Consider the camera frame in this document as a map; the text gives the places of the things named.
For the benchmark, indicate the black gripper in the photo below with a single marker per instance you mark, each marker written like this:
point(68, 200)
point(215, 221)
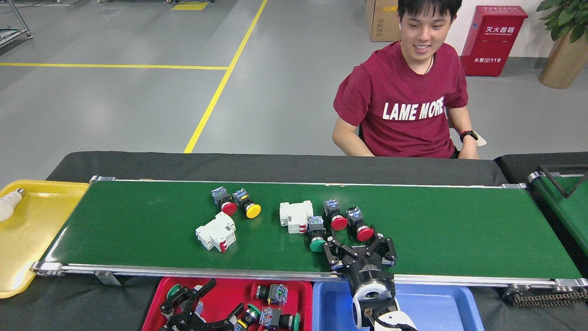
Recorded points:
point(367, 273)
point(181, 327)

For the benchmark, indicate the white circuit breaker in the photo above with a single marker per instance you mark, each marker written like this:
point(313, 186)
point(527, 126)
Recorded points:
point(216, 232)
point(296, 216)

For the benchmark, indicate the person's left forearm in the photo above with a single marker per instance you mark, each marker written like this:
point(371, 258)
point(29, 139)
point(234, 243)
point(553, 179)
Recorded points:
point(461, 122)

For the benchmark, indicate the person's right forearm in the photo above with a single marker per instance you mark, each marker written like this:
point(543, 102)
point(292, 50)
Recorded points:
point(351, 140)

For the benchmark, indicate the green conveyor belt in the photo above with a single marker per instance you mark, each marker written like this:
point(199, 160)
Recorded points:
point(436, 230)

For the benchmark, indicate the yellow plastic tray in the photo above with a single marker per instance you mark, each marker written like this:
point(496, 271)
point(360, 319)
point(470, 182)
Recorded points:
point(36, 234)

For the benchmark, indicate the short green feeder conveyor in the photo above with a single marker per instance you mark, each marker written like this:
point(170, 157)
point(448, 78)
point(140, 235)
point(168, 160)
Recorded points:
point(565, 216)

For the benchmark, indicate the black conveyor guide bar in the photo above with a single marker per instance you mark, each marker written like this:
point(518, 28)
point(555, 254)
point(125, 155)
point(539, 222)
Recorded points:
point(564, 195)

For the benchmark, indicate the red plastic bin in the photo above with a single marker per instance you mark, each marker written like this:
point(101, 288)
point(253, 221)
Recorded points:
point(301, 294)

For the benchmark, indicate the blue plastic bin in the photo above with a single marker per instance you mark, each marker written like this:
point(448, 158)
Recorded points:
point(436, 308)

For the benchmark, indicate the black table cloth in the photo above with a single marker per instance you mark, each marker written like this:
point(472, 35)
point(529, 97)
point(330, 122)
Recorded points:
point(514, 165)
point(229, 165)

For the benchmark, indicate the black wristwatch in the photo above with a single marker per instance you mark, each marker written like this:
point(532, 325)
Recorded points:
point(468, 135)

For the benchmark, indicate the person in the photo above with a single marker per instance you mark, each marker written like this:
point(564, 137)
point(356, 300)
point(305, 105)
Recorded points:
point(399, 82)

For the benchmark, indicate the brown cardboard box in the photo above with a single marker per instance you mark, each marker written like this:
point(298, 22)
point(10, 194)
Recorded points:
point(381, 20)

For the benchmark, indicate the white light bulb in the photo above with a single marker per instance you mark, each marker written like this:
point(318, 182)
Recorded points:
point(7, 207)

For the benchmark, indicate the red fire extinguisher cabinet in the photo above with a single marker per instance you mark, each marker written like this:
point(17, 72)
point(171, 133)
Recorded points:
point(494, 43)

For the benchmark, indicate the potted green plant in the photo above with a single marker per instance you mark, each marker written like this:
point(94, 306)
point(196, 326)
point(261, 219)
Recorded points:
point(562, 62)

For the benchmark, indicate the metal shelf rack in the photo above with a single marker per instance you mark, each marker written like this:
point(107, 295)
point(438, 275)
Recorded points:
point(11, 33)

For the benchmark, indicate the red push button switch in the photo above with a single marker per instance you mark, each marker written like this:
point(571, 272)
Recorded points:
point(363, 232)
point(337, 220)
point(225, 202)

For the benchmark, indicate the black selector switch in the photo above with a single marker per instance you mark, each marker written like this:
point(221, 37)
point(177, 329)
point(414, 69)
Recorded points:
point(273, 293)

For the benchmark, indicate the yellow push button switch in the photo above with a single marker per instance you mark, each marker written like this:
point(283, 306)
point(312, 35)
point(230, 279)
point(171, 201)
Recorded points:
point(250, 209)

